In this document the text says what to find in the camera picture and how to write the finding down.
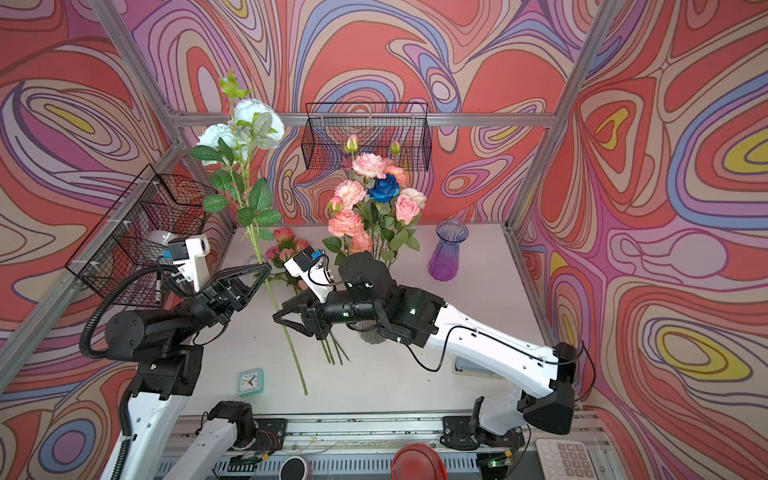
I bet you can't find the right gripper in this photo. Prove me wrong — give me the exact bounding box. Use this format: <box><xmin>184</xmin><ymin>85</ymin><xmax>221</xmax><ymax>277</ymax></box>
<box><xmin>272</xmin><ymin>283</ymin><xmax>384</xmax><ymax>341</ymax></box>

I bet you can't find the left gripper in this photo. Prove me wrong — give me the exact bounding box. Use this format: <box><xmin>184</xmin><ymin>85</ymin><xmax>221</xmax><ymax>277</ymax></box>
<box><xmin>162</xmin><ymin>273</ymin><xmax>269</xmax><ymax>354</ymax></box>

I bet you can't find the light pink rose stem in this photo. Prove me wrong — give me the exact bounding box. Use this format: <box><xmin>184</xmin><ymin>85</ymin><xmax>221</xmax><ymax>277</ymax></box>
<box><xmin>390</xmin><ymin>194</ymin><xmax>421</xmax><ymax>252</ymax></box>

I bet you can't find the blue rose stem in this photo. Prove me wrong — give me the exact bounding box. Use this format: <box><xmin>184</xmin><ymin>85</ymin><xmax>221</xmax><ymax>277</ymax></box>
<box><xmin>368</xmin><ymin>174</ymin><xmax>400</xmax><ymax>203</ymax></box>

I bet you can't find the pink glass vase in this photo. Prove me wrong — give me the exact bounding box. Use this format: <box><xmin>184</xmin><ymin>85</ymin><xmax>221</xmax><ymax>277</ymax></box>
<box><xmin>359</xmin><ymin>329</ymin><xmax>386</xmax><ymax>345</ymax></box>

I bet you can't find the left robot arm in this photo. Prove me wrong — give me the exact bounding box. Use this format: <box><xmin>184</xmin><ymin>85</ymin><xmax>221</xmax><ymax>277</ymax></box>
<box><xmin>79</xmin><ymin>263</ymin><xmax>271</xmax><ymax>479</ymax></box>

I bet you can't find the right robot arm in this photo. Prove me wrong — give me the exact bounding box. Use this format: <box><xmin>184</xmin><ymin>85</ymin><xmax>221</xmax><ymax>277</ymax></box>
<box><xmin>273</xmin><ymin>248</ymin><xmax>581</xmax><ymax>436</ymax></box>

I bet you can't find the pile of artificial flowers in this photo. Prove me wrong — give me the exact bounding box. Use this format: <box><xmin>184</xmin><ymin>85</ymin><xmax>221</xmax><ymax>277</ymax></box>
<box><xmin>266</xmin><ymin>227</ymin><xmax>349</xmax><ymax>365</ymax></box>

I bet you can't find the blue purple glass vase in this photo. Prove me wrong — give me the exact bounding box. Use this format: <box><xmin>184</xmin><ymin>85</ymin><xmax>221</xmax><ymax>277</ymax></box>
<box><xmin>428</xmin><ymin>220</ymin><xmax>469</xmax><ymax>282</ymax></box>

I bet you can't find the small teal alarm clock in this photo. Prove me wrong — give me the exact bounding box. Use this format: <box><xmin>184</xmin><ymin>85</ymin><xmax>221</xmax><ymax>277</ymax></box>
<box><xmin>237</xmin><ymin>368</ymin><xmax>264</xmax><ymax>397</ymax></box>

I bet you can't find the black round cup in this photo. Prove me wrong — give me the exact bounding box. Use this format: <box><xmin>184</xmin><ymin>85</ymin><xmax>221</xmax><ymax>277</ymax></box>
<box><xmin>278</xmin><ymin>456</ymin><xmax>311</xmax><ymax>480</ymax></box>

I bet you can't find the red emergency stop button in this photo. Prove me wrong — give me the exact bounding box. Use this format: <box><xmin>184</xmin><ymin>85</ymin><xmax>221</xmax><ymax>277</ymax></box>
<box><xmin>391</xmin><ymin>444</ymin><xmax>447</xmax><ymax>480</ymax></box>

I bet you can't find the white calculator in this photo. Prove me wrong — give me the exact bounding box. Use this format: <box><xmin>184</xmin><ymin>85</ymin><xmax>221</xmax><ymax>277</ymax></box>
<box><xmin>535</xmin><ymin>439</ymin><xmax>598</xmax><ymax>480</ymax></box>

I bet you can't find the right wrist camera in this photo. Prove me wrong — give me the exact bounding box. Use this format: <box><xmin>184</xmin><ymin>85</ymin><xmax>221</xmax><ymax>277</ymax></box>
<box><xmin>284</xmin><ymin>247</ymin><xmax>336</xmax><ymax>304</ymax></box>

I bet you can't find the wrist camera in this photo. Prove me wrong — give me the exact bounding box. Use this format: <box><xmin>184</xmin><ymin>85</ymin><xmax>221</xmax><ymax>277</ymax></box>
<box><xmin>163</xmin><ymin>233</ymin><xmax>210</xmax><ymax>293</ymax></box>
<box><xmin>284</xmin><ymin>247</ymin><xmax>336</xmax><ymax>304</ymax></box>

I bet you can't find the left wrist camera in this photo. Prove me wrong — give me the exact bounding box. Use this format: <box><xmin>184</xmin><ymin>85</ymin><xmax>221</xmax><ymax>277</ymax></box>
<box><xmin>163</xmin><ymin>233</ymin><xmax>210</xmax><ymax>293</ymax></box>

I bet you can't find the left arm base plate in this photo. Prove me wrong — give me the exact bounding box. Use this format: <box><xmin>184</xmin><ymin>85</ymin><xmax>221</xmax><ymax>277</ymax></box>
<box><xmin>225</xmin><ymin>417</ymin><xmax>288</xmax><ymax>454</ymax></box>

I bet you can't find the black wire basket left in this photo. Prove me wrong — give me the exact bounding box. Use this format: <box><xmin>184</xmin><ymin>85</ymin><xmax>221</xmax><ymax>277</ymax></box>
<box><xmin>65</xmin><ymin>166</ymin><xmax>215</xmax><ymax>297</ymax></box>

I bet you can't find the black wire basket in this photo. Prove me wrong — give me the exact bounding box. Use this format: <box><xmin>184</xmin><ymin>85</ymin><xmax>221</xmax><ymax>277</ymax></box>
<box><xmin>301</xmin><ymin>100</ymin><xmax>432</xmax><ymax>172</ymax></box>
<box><xmin>65</xmin><ymin>166</ymin><xmax>215</xmax><ymax>297</ymax></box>

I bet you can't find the black wire basket back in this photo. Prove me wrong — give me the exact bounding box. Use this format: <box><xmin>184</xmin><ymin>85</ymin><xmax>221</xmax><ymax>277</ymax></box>
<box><xmin>301</xmin><ymin>100</ymin><xmax>432</xmax><ymax>172</ymax></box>

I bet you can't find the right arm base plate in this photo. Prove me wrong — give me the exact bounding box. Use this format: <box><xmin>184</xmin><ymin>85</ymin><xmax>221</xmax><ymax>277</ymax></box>
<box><xmin>439</xmin><ymin>415</ymin><xmax>509</xmax><ymax>451</ymax></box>

